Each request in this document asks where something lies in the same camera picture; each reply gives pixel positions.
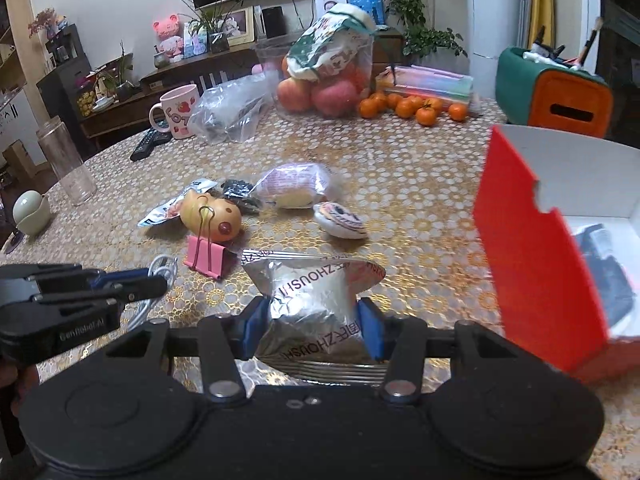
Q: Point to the pale green ceramic cup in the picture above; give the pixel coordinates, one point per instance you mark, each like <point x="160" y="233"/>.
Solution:
<point x="31" y="212"/>

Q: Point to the clear glass bottle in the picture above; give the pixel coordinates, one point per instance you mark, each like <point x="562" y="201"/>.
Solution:
<point x="66" y="165"/>

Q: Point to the leafy green potted plant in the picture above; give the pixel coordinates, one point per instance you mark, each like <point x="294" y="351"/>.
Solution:
<point x="425" y="27"/>

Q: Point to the dark packet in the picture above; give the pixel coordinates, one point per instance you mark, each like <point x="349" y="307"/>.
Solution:
<point x="602" y="275"/>

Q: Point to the grass-leaved potted plant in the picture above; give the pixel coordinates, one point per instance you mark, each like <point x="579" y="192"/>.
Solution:
<point x="216" y="27"/>

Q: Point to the blue picture card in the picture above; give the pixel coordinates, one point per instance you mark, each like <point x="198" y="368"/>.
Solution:
<point x="367" y="2"/>

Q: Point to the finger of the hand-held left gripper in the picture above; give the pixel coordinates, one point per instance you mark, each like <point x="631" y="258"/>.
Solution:
<point x="75" y="274"/>
<point x="142" y="287"/>

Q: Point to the Christmas-printed cloth bag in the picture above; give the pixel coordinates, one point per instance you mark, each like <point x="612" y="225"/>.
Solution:
<point x="330" y="42"/>

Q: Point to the pastel picture card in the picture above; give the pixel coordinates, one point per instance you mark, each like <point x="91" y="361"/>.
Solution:
<point x="196" y="40"/>

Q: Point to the red apple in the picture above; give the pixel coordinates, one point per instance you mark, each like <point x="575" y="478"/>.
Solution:
<point x="295" y="96"/>
<point x="334" y="101"/>

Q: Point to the desktop with floral lace cloth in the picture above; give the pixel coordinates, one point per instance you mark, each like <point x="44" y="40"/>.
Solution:
<point x="420" y="185"/>

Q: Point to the red and white cardboard box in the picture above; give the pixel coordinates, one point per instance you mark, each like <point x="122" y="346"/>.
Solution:
<point x="525" y="260"/>

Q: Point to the pile of tangerines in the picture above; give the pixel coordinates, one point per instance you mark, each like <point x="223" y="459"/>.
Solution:
<point x="412" y="109"/>

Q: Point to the clear plastic fruit container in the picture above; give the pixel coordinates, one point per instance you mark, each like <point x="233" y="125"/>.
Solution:
<point x="270" y="55"/>

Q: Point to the white sausage packet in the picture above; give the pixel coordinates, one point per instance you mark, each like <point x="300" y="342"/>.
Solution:
<point x="156" y="216"/>

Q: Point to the pink bread packet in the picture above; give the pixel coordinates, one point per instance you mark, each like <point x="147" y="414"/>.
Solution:
<point x="295" y="186"/>

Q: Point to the short black remote control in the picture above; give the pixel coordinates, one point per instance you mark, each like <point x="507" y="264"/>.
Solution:
<point x="162" y="125"/>

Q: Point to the black speaker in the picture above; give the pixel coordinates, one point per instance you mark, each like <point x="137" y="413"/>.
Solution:
<point x="274" y="22"/>

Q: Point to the pink bear plush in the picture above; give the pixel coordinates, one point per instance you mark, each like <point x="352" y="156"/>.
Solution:
<point x="170" y="37"/>

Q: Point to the white photo frame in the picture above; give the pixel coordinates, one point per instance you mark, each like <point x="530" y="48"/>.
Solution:
<point x="331" y="4"/>

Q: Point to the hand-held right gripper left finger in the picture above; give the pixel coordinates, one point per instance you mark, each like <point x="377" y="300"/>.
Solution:
<point x="254" y="327"/>

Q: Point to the pink strawberry mug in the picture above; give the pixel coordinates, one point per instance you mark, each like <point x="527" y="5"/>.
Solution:
<point x="177" y="112"/>

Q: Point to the yellow duck-shaped toy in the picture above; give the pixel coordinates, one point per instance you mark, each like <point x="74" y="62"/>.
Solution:
<point x="215" y="217"/>

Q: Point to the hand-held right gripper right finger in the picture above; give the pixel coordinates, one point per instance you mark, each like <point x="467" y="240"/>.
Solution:
<point x="371" y="332"/>

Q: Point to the small green ceramic jar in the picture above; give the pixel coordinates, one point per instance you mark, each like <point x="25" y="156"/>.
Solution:
<point x="162" y="59"/>

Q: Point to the clear plastic zip bag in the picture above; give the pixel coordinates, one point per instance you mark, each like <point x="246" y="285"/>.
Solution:
<point x="232" y="107"/>

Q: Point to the orange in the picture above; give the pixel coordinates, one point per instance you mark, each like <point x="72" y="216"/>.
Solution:
<point x="286" y="66"/>

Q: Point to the dark snack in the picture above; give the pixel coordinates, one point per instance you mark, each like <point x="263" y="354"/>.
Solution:
<point x="241" y="196"/>

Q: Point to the wooden sideboard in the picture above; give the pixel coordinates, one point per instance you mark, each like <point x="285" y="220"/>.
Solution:
<point x="125" y="106"/>

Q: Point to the silver foil snack packet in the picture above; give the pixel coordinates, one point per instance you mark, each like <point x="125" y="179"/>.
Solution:
<point x="312" y="300"/>

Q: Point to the pink binder clip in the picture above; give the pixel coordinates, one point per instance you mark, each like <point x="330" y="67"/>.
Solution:
<point x="210" y="257"/>

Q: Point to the long black remote control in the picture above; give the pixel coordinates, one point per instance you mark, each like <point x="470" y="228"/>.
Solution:
<point x="145" y="146"/>

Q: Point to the round printed packet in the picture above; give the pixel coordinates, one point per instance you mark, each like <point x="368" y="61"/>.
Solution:
<point x="341" y="220"/>

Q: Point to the black cabinet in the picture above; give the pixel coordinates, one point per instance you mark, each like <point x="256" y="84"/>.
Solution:
<point x="65" y="77"/>

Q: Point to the wooden photo frame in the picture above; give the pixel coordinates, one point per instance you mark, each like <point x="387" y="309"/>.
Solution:
<point x="239" y="24"/>

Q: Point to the green and orange storage box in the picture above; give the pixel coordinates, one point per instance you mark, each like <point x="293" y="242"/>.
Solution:
<point x="555" y="95"/>

